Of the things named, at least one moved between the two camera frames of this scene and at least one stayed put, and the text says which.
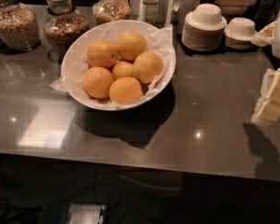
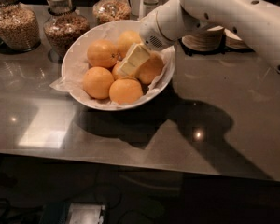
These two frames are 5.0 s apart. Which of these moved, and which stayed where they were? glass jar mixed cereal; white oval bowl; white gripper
Moved: white gripper
Stayed: glass jar mixed cereal; white oval bowl
